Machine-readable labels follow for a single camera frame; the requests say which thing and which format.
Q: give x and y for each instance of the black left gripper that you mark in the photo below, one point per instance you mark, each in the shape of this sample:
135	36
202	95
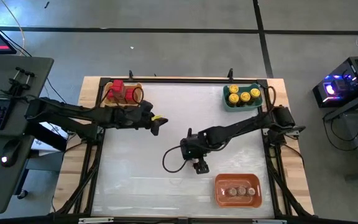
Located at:
135	115

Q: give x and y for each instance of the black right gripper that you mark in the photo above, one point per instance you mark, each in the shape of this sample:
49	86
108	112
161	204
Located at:
196	146

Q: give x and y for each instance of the orange plastic bin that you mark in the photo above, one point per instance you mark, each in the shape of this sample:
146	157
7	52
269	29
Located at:
222	200

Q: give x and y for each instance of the red block top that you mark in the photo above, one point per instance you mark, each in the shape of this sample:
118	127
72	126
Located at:
110	95

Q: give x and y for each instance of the yellow-lidded brown seasoning canister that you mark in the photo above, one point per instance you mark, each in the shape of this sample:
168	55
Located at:
245	96
234	99
255	92
234	88

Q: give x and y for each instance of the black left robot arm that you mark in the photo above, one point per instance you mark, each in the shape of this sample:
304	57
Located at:
73	113

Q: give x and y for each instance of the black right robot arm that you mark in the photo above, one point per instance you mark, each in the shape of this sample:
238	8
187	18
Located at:
238	126

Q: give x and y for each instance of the yellow tape tag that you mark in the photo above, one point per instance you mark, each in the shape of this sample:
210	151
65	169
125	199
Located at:
157	117

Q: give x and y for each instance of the yellow plastic bin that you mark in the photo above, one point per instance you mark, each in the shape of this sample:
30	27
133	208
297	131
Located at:
135	85

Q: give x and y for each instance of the teal plastic bin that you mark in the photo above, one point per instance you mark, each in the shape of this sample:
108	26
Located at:
242	108

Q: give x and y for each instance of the white box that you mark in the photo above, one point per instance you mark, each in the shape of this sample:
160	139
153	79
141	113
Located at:
43	144

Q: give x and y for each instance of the black computer mouse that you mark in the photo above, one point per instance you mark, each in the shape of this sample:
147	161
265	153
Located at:
10	151

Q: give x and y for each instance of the black desk caster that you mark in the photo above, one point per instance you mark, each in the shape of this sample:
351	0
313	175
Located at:
22	194

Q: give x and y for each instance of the black aluminium table frame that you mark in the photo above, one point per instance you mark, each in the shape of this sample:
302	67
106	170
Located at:
182	80

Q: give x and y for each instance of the small white frame bracket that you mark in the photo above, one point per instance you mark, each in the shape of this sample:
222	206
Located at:
264	132

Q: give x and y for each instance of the silver metal bracket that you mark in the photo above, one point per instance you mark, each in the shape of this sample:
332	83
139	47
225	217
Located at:
95	220
269	221

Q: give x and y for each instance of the black clamp bracket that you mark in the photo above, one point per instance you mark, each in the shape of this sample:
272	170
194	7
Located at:
17	84

